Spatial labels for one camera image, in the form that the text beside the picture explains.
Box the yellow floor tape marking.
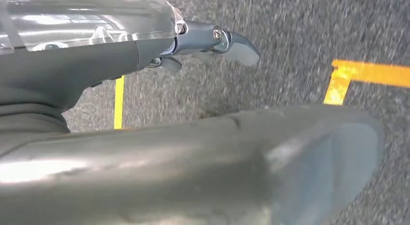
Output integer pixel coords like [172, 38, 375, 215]
[323, 59, 410, 106]
[114, 75, 125, 130]

